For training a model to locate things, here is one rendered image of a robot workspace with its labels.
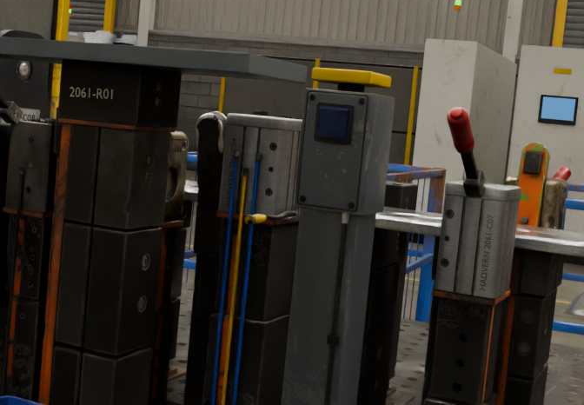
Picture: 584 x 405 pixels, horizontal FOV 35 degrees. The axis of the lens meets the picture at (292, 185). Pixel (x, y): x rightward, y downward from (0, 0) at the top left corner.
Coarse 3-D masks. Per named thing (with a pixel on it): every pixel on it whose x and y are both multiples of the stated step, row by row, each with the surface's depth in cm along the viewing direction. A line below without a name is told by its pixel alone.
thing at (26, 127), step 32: (32, 128) 115; (32, 160) 115; (32, 192) 115; (32, 224) 117; (32, 256) 117; (32, 288) 117; (0, 320) 119; (32, 320) 117; (0, 352) 119; (32, 352) 117; (0, 384) 119; (32, 384) 117
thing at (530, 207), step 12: (528, 144) 128; (540, 144) 128; (528, 156) 127; (540, 156) 127; (528, 168) 127; (540, 168) 127; (528, 180) 127; (540, 180) 127; (528, 192) 127; (540, 192) 126; (528, 204) 127; (540, 204) 126; (528, 216) 126; (540, 216) 127
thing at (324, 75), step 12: (312, 72) 87; (324, 72) 86; (336, 72) 86; (348, 72) 85; (360, 72) 85; (372, 72) 85; (348, 84) 87; (360, 84) 87; (372, 84) 85; (384, 84) 88
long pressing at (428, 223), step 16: (192, 192) 123; (384, 208) 128; (384, 224) 113; (400, 224) 112; (416, 224) 111; (432, 224) 110; (528, 240) 106; (544, 240) 105; (560, 240) 105; (576, 240) 109
